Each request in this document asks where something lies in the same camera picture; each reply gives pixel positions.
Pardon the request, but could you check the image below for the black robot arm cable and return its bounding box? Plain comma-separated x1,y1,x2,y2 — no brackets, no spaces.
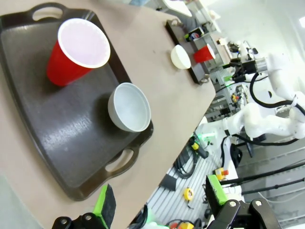
249,73,298,108
232,133,301,146

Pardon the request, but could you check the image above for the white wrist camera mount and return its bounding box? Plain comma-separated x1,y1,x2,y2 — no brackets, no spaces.
242,42,260,57

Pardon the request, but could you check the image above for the black floor cable bundle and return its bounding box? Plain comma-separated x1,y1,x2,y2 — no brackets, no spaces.
173,149,200,179

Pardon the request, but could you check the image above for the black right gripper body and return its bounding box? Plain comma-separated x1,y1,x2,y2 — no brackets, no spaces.
240,59,257,73

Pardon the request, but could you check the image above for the white round bowl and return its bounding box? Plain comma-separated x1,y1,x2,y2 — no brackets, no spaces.
170,44,192,70
107,82,152,133

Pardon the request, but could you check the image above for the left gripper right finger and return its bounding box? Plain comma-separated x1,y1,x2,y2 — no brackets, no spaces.
205,175,282,229

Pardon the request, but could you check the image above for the dark brown plastic tray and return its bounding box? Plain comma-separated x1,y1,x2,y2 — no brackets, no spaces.
165,19,212,84
0,2,154,201

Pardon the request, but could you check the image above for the yellow tape measure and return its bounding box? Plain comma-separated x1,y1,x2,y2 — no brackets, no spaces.
183,187,195,200

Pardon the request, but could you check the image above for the black flat foot plate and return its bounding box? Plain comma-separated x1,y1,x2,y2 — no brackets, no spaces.
161,175,178,191

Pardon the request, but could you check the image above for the black tripod leg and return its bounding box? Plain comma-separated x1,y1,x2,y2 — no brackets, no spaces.
220,162,305,186
240,178,305,194

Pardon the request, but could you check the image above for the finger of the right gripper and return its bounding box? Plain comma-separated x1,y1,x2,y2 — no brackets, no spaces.
225,71,247,83
223,62,243,70

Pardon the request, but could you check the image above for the red plastic cup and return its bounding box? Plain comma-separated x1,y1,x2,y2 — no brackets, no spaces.
193,43,217,64
46,18,112,87

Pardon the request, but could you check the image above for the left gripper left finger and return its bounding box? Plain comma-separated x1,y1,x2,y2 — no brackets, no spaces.
51,183,117,229

